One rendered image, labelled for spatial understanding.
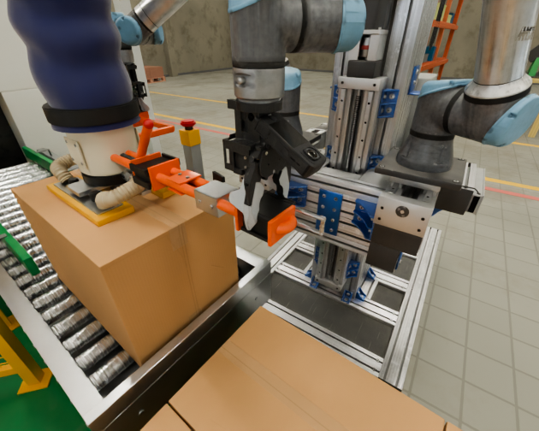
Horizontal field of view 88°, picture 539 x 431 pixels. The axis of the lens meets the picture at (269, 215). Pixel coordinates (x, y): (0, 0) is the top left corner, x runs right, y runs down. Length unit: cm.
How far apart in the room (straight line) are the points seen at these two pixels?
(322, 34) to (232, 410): 84
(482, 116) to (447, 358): 130
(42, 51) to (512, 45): 95
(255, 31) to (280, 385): 82
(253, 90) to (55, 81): 54
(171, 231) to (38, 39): 49
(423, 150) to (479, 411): 121
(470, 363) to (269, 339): 116
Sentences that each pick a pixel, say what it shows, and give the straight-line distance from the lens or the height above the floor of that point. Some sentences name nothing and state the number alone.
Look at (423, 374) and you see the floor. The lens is 170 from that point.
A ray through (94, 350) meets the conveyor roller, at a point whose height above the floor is 55.
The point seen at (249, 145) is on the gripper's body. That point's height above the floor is 122.
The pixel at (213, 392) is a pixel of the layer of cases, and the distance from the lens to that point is 91.
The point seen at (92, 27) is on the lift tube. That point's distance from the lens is 84.
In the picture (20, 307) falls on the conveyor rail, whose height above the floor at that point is 60.
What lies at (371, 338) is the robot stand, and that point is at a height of 21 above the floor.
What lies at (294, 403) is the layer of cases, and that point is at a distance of 89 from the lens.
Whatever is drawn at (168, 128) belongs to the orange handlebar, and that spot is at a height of 108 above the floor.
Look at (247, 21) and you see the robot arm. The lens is 42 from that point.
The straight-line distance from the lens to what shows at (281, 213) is 48.
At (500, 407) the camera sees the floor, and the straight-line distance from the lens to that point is 179.
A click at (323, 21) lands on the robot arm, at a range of 45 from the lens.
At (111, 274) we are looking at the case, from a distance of 72.
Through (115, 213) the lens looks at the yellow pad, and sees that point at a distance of 84.
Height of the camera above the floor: 136
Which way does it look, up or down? 32 degrees down
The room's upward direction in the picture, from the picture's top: straight up
